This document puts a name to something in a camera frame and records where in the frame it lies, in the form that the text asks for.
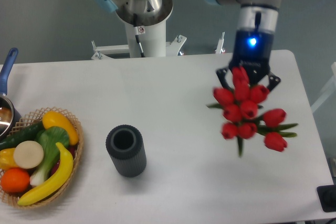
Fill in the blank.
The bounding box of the orange plastic orange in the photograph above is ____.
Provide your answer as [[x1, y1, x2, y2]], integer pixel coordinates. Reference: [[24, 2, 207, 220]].
[[1, 168, 30, 193]]

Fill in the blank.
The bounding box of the yellow plastic bell pepper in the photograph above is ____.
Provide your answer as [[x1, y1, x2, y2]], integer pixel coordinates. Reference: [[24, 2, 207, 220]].
[[0, 148, 18, 170]]

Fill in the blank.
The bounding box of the blue handled saucepan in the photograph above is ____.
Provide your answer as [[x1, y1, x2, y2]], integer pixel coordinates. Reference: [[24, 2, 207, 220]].
[[1, 48, 21, 141]]

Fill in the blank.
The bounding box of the green plastic cucumber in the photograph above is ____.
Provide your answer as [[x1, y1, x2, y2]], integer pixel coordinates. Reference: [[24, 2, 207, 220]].
[[1, 121, 45, 151]]

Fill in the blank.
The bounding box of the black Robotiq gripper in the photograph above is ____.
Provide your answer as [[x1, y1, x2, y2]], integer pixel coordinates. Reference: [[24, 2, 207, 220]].
[[216, 30, 281, 93]]

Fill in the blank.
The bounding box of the woven wicker basket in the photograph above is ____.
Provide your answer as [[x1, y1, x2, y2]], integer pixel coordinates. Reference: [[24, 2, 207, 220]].
[[1, 107, 84, 209]]

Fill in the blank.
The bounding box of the beige round disc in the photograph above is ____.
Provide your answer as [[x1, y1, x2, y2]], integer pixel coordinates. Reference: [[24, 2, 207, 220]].
[[13, 141, 44, 169]]

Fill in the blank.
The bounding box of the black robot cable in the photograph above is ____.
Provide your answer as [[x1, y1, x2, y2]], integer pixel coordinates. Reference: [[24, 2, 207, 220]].
[[132, 13, 146, 58]]

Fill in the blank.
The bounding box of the red tulip bouquet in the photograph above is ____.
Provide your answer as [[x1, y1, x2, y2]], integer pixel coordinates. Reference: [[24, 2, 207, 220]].
[[207, 67, 298, 157]]

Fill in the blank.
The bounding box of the green plastic bok choy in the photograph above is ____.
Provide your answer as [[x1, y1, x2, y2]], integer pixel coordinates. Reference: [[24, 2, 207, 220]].
[[30, 126, 69, 187]]

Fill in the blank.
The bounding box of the red plastic fruit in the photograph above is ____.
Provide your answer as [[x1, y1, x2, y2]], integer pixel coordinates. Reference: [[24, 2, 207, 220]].
[[50, 146, 77, 175]]

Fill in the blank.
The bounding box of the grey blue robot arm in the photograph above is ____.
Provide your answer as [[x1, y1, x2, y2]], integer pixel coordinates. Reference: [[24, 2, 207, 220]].
[[94, 0, 281, 90]]

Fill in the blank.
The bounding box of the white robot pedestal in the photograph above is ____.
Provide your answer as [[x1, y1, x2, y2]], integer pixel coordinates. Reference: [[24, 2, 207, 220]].
[[90, 0, 227, 60]]

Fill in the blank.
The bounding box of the white frame at right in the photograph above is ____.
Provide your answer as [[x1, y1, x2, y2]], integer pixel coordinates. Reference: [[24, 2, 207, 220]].
[[311, 62, 335, 113]]

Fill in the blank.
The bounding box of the black device at edge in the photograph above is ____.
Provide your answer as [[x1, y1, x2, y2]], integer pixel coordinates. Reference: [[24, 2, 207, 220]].
[[317, 185, 335, 212]]

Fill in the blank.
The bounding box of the dark grey ribbed vase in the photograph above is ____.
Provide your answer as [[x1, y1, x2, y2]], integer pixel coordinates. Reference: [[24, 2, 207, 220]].
[[106, 124, 146, 177]]

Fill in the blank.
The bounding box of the yellow plastic banana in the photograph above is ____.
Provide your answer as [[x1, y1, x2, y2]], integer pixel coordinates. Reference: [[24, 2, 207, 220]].
[[17, 142, 74, 206]]

